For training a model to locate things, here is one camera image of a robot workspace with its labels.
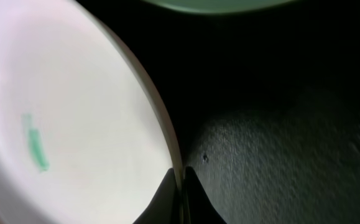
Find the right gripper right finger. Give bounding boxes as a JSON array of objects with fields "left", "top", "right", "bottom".
[{"left": 183, "top": 167, "right": 226, "bottom": 224}]

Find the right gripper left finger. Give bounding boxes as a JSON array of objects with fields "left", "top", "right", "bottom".
[{"left": 134, "top": 168, "right": 180, "bottom": 224}]

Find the white plate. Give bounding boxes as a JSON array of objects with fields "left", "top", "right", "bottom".
[{"left": 0, "top": 1, "right": 182, "bottom": 224}]

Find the mint green plate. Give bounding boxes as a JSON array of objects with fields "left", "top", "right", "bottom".
[{"left": 144, "top": 0, "right": 294, "bottom": 14}]

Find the round black serving tray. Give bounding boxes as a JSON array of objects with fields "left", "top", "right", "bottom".
[{"left": 81, "top": 1, "right": 360, "bottom": 223}]

